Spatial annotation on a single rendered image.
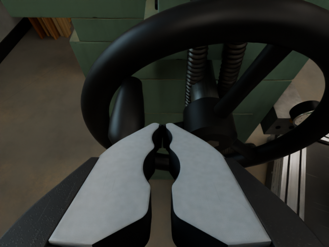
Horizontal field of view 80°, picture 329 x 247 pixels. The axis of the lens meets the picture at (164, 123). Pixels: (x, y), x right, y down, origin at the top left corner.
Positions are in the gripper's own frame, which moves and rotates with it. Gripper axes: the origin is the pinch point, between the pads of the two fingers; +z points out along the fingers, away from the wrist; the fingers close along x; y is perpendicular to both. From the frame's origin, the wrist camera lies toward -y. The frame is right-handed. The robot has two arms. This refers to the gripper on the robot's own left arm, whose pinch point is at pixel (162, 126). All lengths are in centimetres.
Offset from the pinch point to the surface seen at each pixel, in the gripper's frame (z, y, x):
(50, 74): 131, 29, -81
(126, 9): 23.1, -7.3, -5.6
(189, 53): 13.3, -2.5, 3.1
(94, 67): 5.0, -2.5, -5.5
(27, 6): 22.8, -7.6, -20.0
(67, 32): 168, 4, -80
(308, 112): 26.0, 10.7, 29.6
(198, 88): 13.4, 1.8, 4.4
